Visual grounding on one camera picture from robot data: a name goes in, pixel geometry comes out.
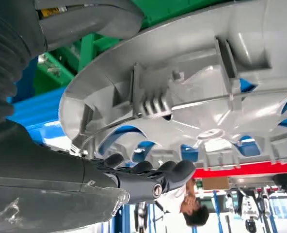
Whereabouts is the green plastic crate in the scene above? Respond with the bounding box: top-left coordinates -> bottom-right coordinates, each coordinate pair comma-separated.
33,0 -> 231,97

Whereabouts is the person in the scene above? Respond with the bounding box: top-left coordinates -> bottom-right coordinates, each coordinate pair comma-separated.
156,178 -> 209,227

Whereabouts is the red barrier belt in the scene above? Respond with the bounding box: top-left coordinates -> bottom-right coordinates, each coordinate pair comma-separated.
193,161 -> 287,179

